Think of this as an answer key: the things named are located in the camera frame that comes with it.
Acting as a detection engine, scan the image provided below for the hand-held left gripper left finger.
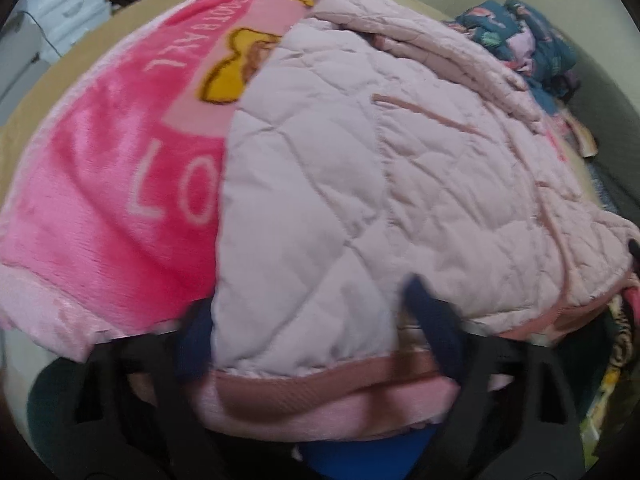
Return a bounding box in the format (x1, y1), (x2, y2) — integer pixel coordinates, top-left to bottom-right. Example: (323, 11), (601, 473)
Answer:
(50, 299), (301, 480)

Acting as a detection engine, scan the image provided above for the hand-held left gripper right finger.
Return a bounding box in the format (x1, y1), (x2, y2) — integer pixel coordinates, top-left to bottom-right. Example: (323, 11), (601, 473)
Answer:
(402, 275), (586, 480)

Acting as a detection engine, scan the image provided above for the pink quilted jacket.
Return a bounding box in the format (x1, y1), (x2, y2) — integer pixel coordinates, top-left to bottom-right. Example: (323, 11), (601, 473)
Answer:
(192, 0), (640, 436)

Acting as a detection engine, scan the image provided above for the yellow patterned cloth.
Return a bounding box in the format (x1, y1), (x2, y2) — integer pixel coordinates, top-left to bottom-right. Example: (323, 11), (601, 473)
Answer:
(582, 294), (640, 456)

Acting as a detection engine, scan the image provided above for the yellow red striped blanket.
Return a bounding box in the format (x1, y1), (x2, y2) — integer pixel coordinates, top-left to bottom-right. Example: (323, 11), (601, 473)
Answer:
(564, 110), (599, 159)

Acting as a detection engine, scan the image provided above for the grey padded headboard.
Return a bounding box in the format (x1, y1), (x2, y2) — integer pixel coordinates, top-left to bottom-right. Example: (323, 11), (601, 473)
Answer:
(500, 0), (640, 241)

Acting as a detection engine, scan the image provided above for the blue cloth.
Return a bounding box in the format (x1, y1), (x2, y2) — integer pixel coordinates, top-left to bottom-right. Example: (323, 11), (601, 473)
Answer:
(295, 425), (437, 480)

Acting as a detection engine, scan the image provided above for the pink bear printed blanket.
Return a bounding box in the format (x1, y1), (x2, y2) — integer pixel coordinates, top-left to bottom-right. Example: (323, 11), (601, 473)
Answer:
(0, 0), (321, 361)

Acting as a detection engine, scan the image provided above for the teal floral quilt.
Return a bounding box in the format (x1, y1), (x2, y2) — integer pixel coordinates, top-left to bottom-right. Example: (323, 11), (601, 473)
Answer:
(442, 0), (581, 116)

